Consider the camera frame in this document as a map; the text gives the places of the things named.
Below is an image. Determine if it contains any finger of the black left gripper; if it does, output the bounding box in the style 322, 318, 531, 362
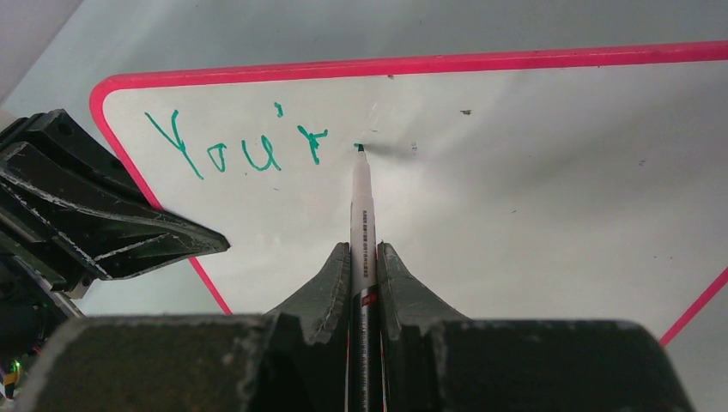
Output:
1, 109, 230, 282

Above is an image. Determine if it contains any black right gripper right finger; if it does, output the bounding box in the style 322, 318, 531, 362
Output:
377, 243, 694, 411

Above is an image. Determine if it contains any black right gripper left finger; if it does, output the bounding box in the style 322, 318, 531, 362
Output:
16, 243, 350, 411

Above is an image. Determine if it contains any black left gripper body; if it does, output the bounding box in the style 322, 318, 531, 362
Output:
1, 239, 83, 370

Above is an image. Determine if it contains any green capped white marker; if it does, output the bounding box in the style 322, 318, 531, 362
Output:
348, 143, 383, 411

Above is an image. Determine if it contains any red framed whiteboard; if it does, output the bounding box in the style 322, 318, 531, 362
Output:
89, 40, 727, 343

